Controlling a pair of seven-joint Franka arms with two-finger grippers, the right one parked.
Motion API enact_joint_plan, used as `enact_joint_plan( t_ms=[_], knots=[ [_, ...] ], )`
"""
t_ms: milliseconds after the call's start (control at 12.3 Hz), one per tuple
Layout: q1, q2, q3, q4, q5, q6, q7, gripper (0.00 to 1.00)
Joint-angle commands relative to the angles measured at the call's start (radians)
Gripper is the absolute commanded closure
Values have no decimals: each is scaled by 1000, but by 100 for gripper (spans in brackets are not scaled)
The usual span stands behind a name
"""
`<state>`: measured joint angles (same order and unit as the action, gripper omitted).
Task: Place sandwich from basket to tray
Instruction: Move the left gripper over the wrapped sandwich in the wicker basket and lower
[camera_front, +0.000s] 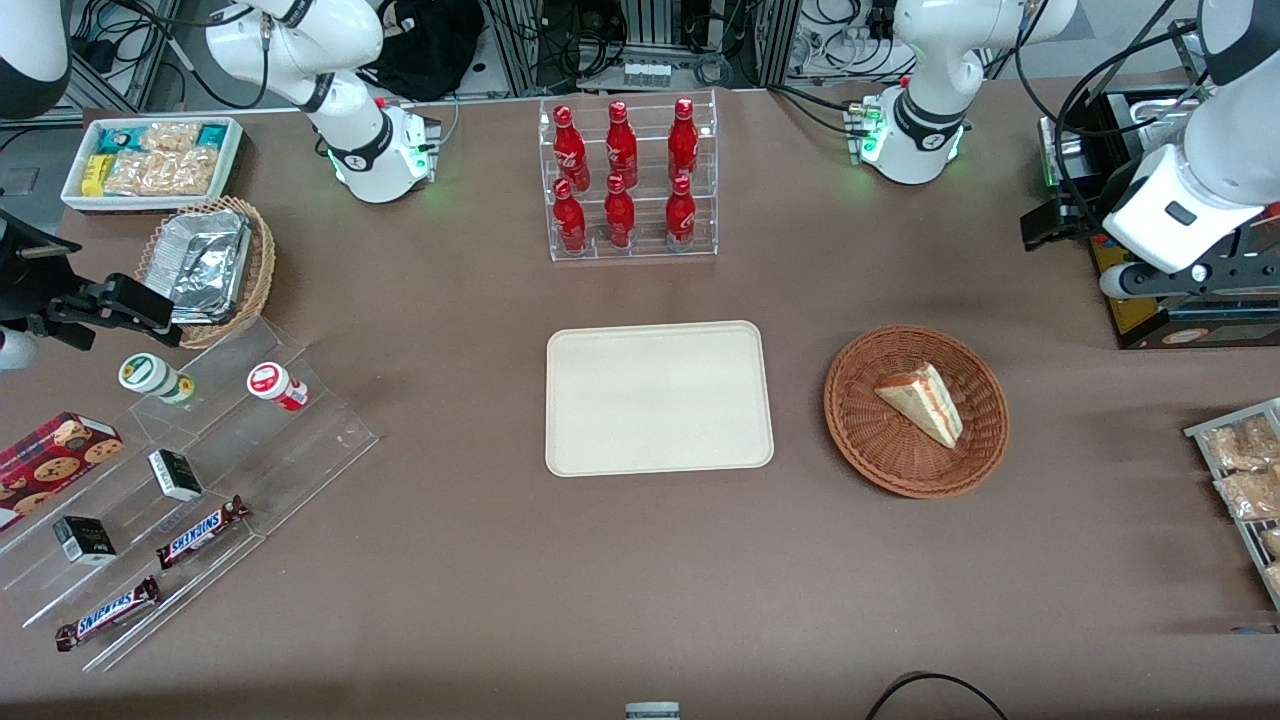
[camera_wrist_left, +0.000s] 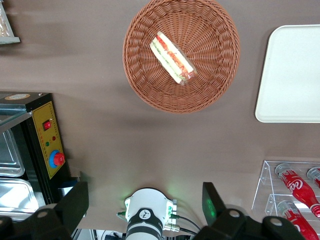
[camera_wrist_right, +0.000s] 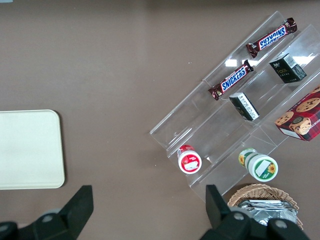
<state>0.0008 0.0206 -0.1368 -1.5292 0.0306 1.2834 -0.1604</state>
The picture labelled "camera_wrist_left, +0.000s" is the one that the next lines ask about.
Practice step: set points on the round brown wicker basket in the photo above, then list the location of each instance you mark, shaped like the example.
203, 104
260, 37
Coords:
212, 75

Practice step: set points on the cream plastic tray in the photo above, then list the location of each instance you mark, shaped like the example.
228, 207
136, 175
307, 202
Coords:
292, 75

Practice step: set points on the grey snack tray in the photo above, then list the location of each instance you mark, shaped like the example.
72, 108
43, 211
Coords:
11, 38

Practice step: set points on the triangle sandwich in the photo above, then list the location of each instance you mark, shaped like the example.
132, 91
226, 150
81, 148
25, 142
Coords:
170, 57

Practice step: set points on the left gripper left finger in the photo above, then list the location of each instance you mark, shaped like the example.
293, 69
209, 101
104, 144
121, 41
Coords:
67, 205

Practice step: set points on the black food warmer cabinet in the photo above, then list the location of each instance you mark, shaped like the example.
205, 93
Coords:
47, 130

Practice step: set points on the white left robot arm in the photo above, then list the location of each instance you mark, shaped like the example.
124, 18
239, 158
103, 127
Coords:
147, 200

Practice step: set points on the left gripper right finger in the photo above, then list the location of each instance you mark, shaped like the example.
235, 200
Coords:
215, 212

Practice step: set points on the clear acrylic bottle rack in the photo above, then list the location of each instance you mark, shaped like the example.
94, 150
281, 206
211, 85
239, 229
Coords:
265, 180

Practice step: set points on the red cola bottle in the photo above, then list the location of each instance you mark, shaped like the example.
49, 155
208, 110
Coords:
297, 190
315, 175
297, 222

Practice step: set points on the steel warmer pan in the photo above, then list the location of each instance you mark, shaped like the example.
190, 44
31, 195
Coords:
15, 195
10, 160

